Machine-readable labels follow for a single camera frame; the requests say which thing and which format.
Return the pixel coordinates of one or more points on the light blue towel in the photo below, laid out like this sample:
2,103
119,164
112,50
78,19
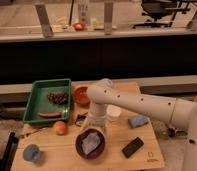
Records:
90,143

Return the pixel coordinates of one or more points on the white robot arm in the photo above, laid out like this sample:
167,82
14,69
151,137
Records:
177,112

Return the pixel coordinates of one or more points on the orange bowl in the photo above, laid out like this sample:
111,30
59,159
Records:
80,96

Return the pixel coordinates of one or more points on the purple bowl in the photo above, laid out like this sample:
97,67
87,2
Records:
95,153

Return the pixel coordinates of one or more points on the white cup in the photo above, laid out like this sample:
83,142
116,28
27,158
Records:
113,112

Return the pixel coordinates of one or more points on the dark grape bunch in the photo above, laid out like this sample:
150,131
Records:
57,98

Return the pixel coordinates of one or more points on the blue sponge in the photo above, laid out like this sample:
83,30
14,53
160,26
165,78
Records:
137,121

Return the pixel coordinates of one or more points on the red sausage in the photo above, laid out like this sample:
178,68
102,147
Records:
50,115

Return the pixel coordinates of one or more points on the red yellow apple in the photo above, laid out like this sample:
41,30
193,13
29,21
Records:
60,128

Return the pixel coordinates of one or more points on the green plastic tray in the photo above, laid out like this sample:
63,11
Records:
39,103

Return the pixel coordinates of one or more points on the black rectangular block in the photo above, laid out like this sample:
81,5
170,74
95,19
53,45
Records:
132,147

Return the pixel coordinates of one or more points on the blue plastic cup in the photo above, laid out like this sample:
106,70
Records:
31,153

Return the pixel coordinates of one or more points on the black office chair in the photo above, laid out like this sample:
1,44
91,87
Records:
157,9

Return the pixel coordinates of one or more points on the black chair at left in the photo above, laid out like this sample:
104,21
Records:
6,161

